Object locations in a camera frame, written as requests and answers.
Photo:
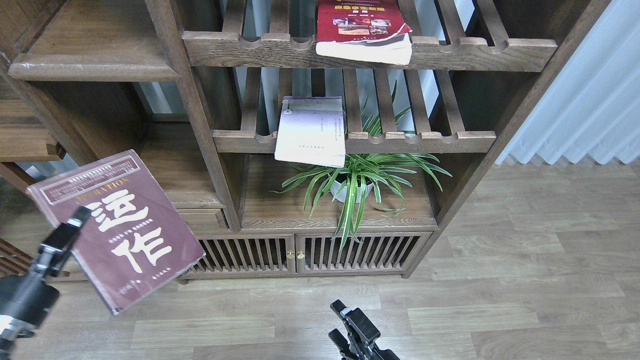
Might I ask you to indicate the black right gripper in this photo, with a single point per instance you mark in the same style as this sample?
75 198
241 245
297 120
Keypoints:
362 334

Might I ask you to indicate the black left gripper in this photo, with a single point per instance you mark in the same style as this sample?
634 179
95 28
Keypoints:
26 300

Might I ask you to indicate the maroon book white characters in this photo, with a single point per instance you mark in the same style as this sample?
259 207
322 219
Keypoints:
134 240

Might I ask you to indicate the red paperback book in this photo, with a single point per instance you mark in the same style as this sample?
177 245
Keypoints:
363 30

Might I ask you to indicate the wooden side rack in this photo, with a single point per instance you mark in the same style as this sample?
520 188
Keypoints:
23 138

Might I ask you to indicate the white plant pot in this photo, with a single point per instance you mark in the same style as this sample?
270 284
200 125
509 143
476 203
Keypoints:
339 189

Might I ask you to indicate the green spider plant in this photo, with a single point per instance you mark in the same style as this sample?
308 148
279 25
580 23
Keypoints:
384 170

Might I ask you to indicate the dark wooden bookshelf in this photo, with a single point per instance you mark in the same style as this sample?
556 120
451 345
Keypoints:
192 85

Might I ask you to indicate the white purple book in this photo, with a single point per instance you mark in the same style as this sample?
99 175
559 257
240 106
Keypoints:
311 131

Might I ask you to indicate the white pleated curtain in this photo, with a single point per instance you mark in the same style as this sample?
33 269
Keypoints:
591 111

